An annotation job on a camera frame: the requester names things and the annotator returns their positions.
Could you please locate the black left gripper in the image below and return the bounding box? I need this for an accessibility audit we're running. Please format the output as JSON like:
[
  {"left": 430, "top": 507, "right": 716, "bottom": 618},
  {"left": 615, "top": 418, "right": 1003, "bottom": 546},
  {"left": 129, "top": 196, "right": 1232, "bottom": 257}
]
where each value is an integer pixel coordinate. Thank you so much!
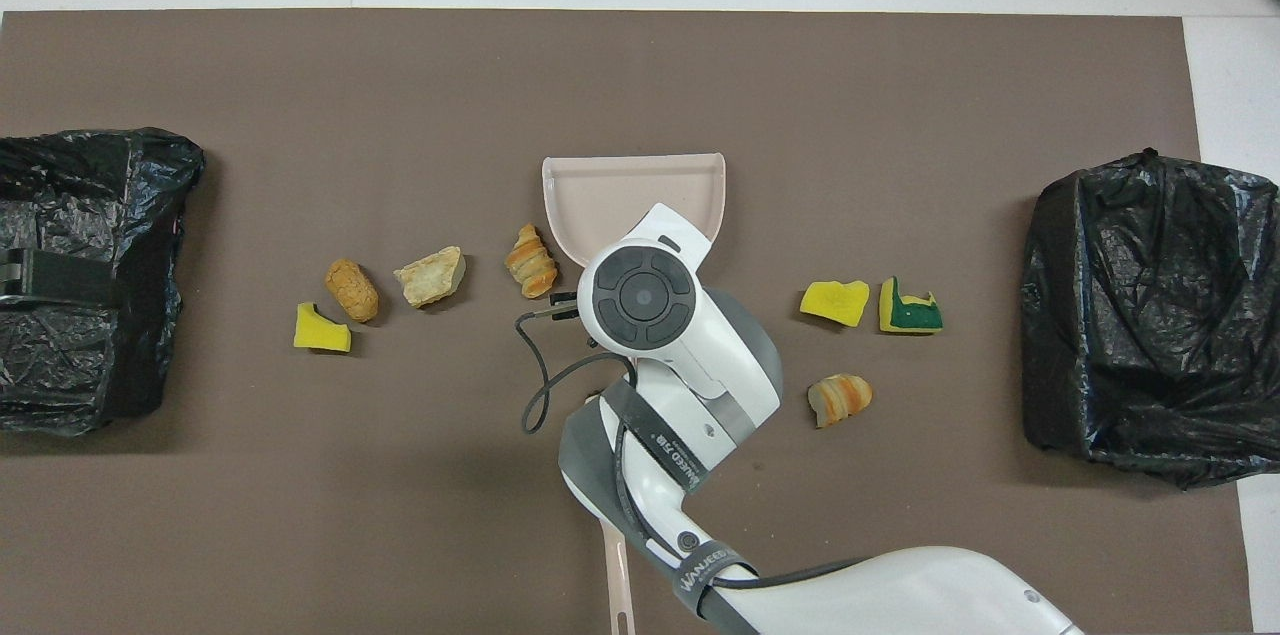
[{"left": 15, "top": 251, "right": 123, "bottom": 304}]

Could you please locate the small yellow sponge piece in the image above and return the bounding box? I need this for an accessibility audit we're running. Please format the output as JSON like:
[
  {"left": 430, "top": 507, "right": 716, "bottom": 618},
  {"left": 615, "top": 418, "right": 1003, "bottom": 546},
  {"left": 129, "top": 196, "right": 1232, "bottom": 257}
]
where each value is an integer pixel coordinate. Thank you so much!
[{"left": 293, "top": 302, "right": 353, "bottom": 353}]

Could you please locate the brown bread roll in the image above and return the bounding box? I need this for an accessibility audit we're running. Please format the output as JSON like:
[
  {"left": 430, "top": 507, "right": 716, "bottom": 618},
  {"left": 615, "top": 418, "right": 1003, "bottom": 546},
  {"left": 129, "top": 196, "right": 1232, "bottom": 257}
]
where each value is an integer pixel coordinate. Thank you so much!
[{"left": 325, "top": 258, "right": 381, "bottom": 324}]

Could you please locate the pale bread chunk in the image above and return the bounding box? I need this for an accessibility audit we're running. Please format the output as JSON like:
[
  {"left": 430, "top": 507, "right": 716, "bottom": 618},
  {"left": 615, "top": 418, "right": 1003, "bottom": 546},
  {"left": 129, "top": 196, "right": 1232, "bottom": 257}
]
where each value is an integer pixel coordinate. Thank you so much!
[{"left": 393, "top": 246, "right": 468, "bottom": 309}]

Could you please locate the pale sandwich piece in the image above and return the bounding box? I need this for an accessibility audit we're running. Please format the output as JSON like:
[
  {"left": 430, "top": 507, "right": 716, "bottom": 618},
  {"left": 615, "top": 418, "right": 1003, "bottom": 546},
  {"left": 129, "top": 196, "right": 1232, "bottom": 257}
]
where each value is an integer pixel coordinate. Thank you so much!
[{"left": 504, "top": 223, "right": 559, "bottom": 300}]

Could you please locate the beige plastic dustpan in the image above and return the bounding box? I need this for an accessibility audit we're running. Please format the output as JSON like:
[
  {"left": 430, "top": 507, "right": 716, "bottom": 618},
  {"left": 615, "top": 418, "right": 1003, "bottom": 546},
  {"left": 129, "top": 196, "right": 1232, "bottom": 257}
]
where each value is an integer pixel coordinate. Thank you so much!
[{"left": 541, "top": 152, "right": 727, "bottom": 268}]

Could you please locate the beige brush with black bristles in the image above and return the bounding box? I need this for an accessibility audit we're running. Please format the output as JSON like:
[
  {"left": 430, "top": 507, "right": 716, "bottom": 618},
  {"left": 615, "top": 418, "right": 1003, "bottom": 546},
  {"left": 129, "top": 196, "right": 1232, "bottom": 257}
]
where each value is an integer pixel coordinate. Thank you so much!
[{"left": 585, "top": 391, "right": 638, "bottom": 635}]

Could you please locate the large yellow sponge piece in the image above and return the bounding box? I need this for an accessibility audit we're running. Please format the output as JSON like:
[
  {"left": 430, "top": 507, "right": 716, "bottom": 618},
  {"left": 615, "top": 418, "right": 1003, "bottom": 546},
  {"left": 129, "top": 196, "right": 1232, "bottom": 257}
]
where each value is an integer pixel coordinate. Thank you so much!
[{"left": 799, "top": 280, "right": 871, "bottom": 328}]

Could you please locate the small striped croissant piece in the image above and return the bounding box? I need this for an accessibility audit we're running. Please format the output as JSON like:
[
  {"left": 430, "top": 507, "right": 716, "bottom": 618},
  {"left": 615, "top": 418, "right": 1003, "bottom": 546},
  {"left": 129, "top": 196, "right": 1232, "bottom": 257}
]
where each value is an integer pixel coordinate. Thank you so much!
[{"left": 807, "top": 373, "right": 874, "bottom": 429}]

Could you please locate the green and yellow sponge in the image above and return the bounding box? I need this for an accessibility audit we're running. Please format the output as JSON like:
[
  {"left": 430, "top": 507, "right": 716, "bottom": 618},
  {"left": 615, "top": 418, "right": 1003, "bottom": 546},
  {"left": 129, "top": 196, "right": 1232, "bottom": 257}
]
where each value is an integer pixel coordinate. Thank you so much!
[{"left": 878, "top": 276, "right": 944, "bottom": 336}]

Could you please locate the bin with black trash bag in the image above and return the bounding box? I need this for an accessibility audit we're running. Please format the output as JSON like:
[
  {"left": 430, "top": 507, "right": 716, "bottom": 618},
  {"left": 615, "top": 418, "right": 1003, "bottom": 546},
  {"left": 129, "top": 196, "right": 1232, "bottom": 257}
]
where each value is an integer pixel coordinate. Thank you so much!
[
  {"left": 1020, "top": 148, "right": 1280, "bottom": 491},
  {"left": 0, "top": 127, "right": 207, "bottom": 438}
]

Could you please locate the brown table mat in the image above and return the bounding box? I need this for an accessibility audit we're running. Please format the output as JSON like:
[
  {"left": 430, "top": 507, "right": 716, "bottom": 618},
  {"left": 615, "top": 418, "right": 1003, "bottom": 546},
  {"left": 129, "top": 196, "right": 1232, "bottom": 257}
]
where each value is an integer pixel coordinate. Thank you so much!
[{"left": 0, "top": 10, "right": 1253, "bottom": 635}]

